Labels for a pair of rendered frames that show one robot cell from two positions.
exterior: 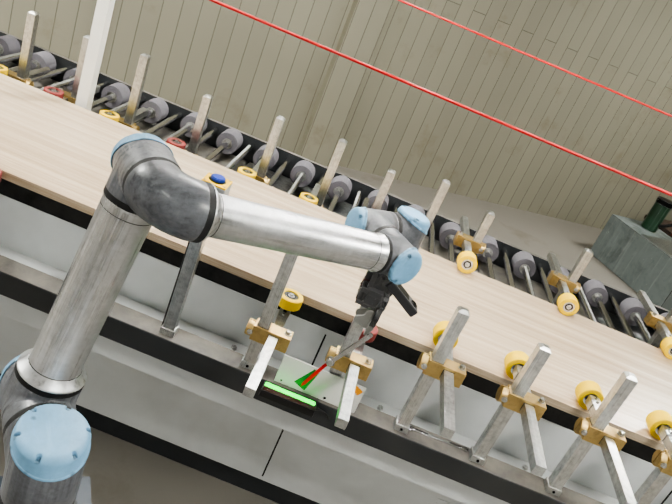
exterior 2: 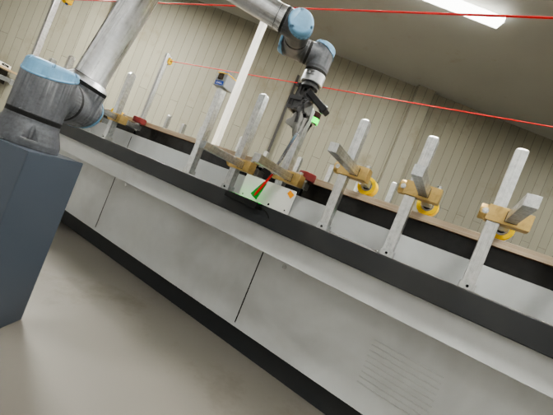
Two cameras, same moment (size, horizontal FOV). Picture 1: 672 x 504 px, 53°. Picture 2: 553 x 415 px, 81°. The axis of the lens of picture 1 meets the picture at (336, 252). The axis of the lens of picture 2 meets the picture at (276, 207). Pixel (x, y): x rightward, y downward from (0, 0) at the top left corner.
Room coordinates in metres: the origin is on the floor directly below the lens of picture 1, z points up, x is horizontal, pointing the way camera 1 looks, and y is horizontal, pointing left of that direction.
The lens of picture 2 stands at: (0.52, -0.86, 0.72)
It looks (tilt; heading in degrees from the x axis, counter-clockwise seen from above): 0 degrees down; 31
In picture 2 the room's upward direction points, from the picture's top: 22 degrees clockwise
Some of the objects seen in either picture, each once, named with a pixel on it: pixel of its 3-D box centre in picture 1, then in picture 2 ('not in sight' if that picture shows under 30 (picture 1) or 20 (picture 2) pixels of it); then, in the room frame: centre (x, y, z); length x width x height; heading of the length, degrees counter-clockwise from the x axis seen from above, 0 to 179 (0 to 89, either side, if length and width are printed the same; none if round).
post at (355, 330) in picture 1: (350, 341); (289, 160); (1.69, -0.14, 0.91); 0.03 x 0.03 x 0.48; 1
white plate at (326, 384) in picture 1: (319, 384); (266, 193); (1.66, -0.11, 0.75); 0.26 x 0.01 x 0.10; 91
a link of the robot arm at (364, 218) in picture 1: (373, 229); (295, 44); (1.53, -0.06, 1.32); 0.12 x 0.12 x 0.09; 37
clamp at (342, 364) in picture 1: (348, 361); (288, 177); (1.69, -0.16, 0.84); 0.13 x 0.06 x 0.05; 91
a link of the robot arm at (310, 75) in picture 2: not in sight; (312, 80); (1.61, -0.15, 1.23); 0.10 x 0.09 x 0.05; 1
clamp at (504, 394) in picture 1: (520, 401); (420, 192); (1.70, -0.66, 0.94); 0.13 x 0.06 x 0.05; 91
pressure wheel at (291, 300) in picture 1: (286, 308); not in sight; (1.81, 0.07, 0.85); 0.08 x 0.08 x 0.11
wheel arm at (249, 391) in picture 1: (268, 348); (234, 161); (1.61, 0.07, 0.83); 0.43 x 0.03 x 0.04; 1
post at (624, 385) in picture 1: (587, 436); (492, 221); (1.70, -0.89, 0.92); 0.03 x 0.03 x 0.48; 1
